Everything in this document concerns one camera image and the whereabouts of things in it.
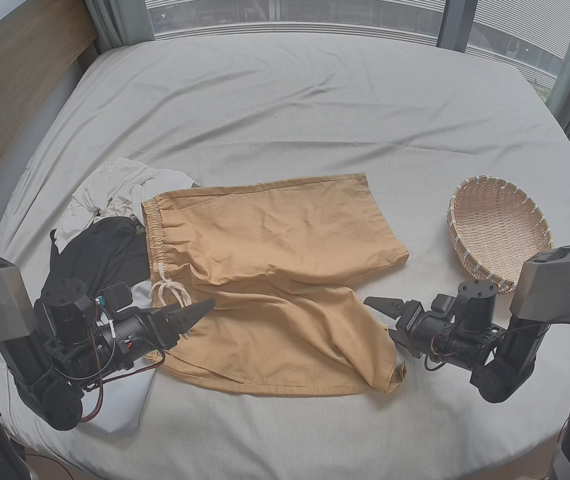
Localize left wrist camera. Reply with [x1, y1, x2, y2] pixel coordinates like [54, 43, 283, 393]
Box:
[99, 282, 134, 315]

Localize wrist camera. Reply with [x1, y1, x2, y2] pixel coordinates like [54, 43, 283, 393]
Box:
[99, 282, 134, 315]
[430, 292, 459, 320]

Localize round woven basket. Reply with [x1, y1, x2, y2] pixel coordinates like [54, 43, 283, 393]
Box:
[447, 175, 555, 294]

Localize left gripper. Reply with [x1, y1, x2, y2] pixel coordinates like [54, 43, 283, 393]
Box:
[97, 296, 216, 370]

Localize pale grey garment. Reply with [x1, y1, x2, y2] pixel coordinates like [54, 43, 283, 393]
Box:
[77, 280, 166, 437]

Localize bed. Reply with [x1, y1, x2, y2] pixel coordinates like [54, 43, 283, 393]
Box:
[0, 0, 570, 471]

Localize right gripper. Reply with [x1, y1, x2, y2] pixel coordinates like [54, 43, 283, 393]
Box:
[363, 296, 462, 365]

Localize tan shorts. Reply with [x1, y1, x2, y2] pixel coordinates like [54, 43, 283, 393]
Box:
[141, 171, 411, 398]

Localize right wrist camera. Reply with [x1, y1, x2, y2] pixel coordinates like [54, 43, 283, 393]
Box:
[430, 292, 459, 320]

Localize black garment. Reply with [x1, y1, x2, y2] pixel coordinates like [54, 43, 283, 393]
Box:
[49, 217, 153, 319]

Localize white garment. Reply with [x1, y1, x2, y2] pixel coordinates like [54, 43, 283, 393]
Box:
[55, 157, 196, 250]

